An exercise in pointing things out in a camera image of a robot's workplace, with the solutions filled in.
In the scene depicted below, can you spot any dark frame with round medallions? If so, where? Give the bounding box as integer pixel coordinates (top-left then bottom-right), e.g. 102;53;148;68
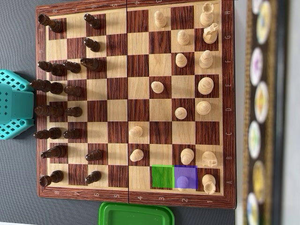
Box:
241;0;289;225

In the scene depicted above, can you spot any dark wooden bishop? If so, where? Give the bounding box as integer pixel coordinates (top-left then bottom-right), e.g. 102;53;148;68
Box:
37;60;66;76
33;127;62;140

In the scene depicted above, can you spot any light wooden knight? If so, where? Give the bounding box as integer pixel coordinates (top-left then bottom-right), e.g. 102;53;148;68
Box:
201;150;219;168
202;22;219;45

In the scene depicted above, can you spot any dark wooden knight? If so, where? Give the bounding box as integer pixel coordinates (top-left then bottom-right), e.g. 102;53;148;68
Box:
80;57;104;72
40;145;68;159

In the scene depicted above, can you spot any light wooden rook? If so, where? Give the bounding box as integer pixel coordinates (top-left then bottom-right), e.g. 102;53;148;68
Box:
202;174;217;195
200;2;215;27

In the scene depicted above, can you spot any dark wooden pawn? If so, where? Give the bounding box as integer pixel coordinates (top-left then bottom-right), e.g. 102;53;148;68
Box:
62;128;82;140
65;106;83;118
63;85;83;97
83;13;102;30
83;37;101;53
84;170;102;185
63;60;82;74
85;149;104;162

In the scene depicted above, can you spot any dark wooden queen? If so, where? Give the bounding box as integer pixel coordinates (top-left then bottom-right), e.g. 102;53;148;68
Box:
34;105;64;117

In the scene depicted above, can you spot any green plastic container lid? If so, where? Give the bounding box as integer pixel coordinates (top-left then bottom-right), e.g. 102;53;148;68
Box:
98;202;175;225

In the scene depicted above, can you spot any dark wooden king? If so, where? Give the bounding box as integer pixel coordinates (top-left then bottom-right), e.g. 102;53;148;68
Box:
30;79;64;95

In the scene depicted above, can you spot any dark wooden rook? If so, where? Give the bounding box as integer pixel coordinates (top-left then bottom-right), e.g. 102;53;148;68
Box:
37;13;64;33
39;170;64;188

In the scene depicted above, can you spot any light wooden bishop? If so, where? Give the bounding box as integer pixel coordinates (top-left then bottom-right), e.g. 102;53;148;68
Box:
199;50;213;69
180;148;195;165

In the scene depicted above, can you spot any wooden folding chess board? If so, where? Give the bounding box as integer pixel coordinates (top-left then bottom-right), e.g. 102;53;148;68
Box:
35;0;237;210

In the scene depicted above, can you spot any light wooden pawn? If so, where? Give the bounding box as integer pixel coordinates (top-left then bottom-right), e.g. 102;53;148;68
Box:
176;175;189;192
174;107;188;120
128;126;144;139
150;81;165;94
129;149;144;162
175;52;188;68
154;10;167;28
177;30;190;46

